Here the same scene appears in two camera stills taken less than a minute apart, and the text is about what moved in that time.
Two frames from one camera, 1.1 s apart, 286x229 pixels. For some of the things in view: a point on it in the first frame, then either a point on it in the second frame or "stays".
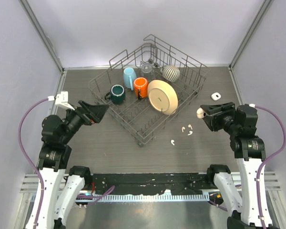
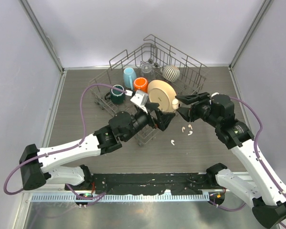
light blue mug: (129, 75) stays
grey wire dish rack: (140, 90) stays
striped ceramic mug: (170, 72) stays
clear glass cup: (147, 71) stays
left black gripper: (96, 111) to (164, 119)
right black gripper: (213, 122) to (190, 114)
